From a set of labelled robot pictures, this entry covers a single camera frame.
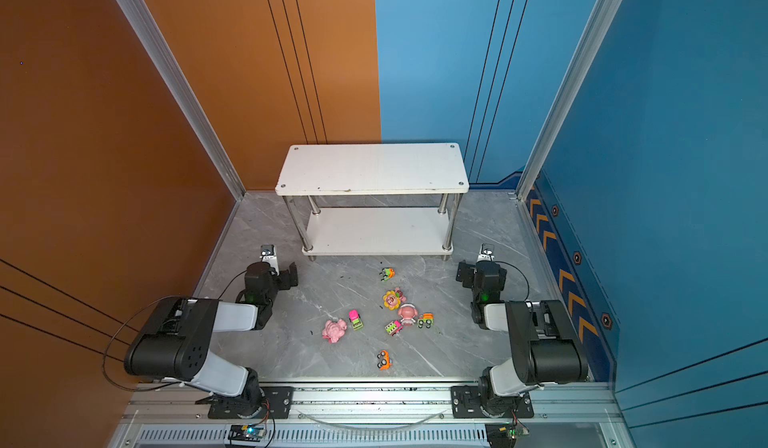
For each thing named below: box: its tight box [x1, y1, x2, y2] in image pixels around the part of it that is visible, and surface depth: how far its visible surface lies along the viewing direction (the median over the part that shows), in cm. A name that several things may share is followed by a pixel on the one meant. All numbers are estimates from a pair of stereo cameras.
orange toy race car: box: [376, 349, 393, 371], surface depth 80 cm
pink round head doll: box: [398, 302, 418, 326], surface depth 88 cm
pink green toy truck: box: [348, 309, 364, 331], surface depth 86 cm
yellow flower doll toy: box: [383, 287, 407, 311], surface depth 91 cm
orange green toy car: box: [417, 313, 435, 329], surface depth 86 cm
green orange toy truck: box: [379, 268, 396, 282], surface depth 96 cm
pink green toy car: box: [384, 320, 404, 337], surface depth 85 cm
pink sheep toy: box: [322, 319, 347, 343], surface depth 84 cm
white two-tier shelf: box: [275, 143, 470, 261], surface depth 87 cm
